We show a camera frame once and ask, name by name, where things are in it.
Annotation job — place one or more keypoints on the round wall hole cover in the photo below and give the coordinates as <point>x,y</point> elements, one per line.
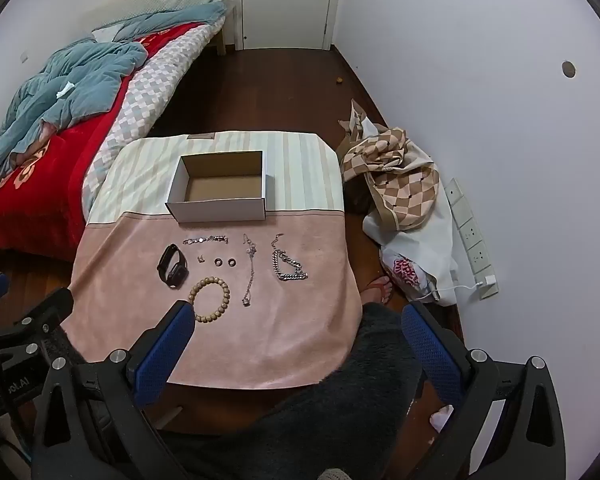
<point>568,69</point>

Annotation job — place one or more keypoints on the white tissue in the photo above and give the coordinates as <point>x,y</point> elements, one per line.
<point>65,90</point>

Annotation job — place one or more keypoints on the brown checkered cloth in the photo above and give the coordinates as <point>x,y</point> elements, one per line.
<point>405,185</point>

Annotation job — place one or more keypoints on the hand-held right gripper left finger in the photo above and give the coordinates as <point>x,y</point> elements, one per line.
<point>162,352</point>

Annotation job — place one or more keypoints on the white power strip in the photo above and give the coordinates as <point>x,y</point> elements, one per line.
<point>472,240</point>

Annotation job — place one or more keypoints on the checkered bed sheet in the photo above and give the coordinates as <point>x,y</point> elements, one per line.
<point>150,90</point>

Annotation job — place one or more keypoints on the red printed plastic bag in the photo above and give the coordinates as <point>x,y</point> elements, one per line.
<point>405,272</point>

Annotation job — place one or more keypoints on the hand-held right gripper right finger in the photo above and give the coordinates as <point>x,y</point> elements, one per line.
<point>435,355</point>

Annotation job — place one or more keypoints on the bed with red blanket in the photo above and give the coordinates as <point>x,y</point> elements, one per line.
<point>50,175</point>

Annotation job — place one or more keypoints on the cardboard box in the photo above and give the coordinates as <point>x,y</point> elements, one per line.
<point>215,211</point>

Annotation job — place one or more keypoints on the blue quilt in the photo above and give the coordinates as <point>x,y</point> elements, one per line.
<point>85,75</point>

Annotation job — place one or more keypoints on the person's foot in sandal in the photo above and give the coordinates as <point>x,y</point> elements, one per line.
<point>377,290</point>

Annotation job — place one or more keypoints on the white charger plug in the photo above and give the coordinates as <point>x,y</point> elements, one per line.
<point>490,280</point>

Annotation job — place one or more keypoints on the crumpled white paper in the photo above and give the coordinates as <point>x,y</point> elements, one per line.
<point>442,419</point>

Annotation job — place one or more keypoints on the pink and striped table cloth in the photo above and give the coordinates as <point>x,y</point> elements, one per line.
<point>280,335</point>

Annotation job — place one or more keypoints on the white door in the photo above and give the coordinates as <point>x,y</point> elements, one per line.
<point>285,0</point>

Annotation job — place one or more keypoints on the checkered cloth pile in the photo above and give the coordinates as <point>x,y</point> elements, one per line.
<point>437,240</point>

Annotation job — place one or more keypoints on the black smartwatch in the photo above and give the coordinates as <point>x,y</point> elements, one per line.
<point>178,273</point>

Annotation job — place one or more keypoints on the wooden bed frame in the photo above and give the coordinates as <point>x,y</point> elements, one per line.
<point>226,30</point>

